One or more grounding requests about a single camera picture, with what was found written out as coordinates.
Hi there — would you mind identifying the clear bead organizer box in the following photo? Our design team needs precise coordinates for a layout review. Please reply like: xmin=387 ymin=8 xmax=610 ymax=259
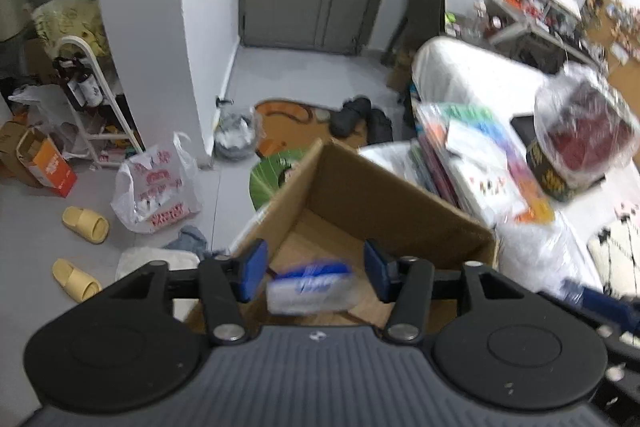
xmin=411 ymin=109 xmax=468 ymax=210
xmin=417 ymin=104 xmax=556 ymax=225

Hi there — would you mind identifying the blue white tissue packet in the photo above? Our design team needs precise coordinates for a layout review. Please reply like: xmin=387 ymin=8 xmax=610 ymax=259
xmin=266 ymin=259 xmax=358 ymax=315

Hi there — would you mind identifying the brown orange doormat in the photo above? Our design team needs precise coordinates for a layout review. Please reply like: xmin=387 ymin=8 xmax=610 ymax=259
xmin=253 ymin=97 xmax=367 ymax=158

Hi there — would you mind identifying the white metal rack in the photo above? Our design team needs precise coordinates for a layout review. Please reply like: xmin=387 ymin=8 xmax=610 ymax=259
xmin=54 ymin=35 xmax=147 ymax=168

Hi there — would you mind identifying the blue cloth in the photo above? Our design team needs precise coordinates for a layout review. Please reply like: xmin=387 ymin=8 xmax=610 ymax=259
xmin=164 ymin=225 xmax=213 ymax=260

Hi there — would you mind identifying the orange cardboard box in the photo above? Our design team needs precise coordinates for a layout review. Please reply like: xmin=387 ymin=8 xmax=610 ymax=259
xmin=16 ymin=127 xmax=79 ymax=199

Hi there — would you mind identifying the crumpled clear plastic wrap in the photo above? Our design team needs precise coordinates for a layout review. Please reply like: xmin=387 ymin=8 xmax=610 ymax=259
xmin=494 ymin=211 xmax=603 ymax=295

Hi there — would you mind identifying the white cloth with beads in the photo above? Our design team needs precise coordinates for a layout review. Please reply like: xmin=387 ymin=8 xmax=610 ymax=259
xmin=450 ymin=151 xmax=532 ymax=219

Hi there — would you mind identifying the white plastic bag red print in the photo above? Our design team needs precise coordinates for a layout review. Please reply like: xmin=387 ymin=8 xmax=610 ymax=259
xmin=110 ymin=132 xmax=202 ymax=235

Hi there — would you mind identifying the grey trash bin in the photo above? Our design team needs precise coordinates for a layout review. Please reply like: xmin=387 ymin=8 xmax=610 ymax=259
xmin=213 ymin=108 xmax=257 ymax=158

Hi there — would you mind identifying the white desk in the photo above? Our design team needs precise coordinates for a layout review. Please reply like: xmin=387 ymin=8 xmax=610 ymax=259
xmin=486 ymin=0 xmax=603 ymax=74

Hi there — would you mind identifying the red black cylindrical tub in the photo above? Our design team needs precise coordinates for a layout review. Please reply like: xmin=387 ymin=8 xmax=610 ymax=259
xmin=525 ymin=81 xmax=639 ymax=204

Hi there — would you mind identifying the black shoe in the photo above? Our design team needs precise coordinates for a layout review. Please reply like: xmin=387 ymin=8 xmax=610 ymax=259
xmin=327 ymin=97 xmax=374 ymax=138
xmin=367 ymin=108 xmax=394 ymax=144

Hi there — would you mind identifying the white paper sheet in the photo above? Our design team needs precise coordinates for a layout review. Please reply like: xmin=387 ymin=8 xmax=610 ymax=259
xmin=445 ymin=121 xmax=507 ymax=158

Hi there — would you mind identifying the brown cardboard box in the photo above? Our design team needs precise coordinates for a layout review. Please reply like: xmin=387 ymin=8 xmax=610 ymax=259
xmin=185 ymin=138 xmax=501 ymax=333

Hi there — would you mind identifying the dark bottle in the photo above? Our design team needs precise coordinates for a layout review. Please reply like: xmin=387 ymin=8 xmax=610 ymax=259
xmin=52 ymin=56 xmax=104 ymax=108

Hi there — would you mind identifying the yellow printed bag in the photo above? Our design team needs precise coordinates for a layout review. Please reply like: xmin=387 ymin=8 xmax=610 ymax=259
xmin=32 ymin=0 xmax=112 ymax=58

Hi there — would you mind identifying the cork board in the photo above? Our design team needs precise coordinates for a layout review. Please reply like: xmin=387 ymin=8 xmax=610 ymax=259
xmin=582 ymin=0 xmax=640 ymax=84

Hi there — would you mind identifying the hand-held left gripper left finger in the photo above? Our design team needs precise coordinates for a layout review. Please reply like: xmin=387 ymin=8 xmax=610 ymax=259
xmin=102 ymin=239 xmax=271 ymax=346

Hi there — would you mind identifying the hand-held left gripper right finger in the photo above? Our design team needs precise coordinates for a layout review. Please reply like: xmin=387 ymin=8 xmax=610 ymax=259
xmin=363 ymin=239 xmax=541 ymax=343

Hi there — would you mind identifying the cream knit cushion black pattern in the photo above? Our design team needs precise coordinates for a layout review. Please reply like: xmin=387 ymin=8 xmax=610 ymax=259
xmin=587 ymin=223 xmax=640 ymax=299

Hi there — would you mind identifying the clear plastic bag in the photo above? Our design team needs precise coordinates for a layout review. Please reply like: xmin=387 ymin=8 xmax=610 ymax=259
xmin=533 ymin=62 xmax=640 ymax=188

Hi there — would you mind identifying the white towel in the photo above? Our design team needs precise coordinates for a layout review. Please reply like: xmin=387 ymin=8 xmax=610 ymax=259
xmin=115 ymin=247 xmax=202 ymax=284

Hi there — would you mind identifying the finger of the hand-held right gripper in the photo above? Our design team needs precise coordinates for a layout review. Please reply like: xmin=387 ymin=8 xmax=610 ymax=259
xmin=562 ymin=279 xmax=640 ymax=334

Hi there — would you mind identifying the black tray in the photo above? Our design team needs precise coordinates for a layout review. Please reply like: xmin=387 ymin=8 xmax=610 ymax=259
xmin=510 ymin=113 xmax=540 ymax=146

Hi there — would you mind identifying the yellow slipper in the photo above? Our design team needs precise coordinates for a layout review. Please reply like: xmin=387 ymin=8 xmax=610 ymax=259
xmin=52 ymin=258 xmax=103 ymax=304
xmin=61 ymin=206 xmax=110 ymax=246

